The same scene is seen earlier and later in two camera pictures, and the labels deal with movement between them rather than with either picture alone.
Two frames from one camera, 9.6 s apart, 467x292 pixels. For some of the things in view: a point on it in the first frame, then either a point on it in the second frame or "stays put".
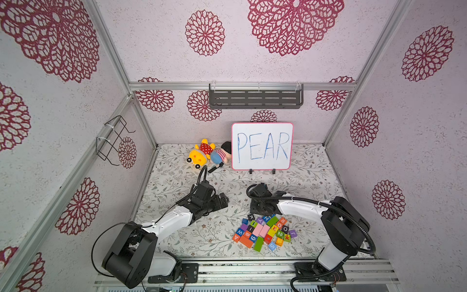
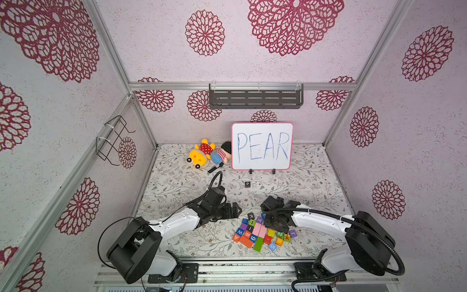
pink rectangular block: x=261 y=230 stays put
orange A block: x=236 y=238 stays put
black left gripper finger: x=224 y=199 → x=234 y=210
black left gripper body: x=214 y=204 → x=223 y=212
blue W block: x=240 y=232 stays put
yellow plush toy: x=199 y=156 stays put
